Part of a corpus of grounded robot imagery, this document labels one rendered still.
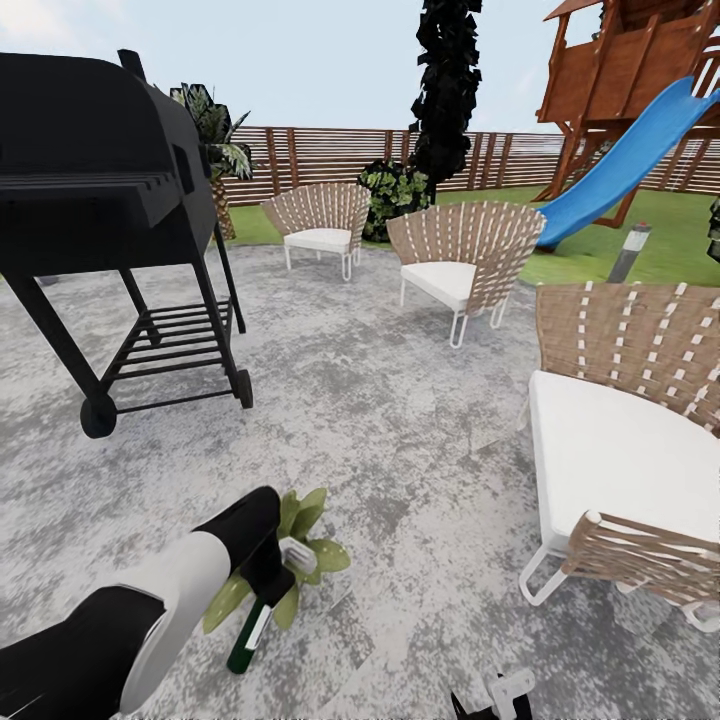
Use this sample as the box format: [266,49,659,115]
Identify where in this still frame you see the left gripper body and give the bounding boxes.
[239,548,295,608]

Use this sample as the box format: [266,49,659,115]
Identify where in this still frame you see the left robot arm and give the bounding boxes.
[0,486,317,720]

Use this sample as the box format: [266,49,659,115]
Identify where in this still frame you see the insectifuge atomizer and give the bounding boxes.
[226,593,273,676]

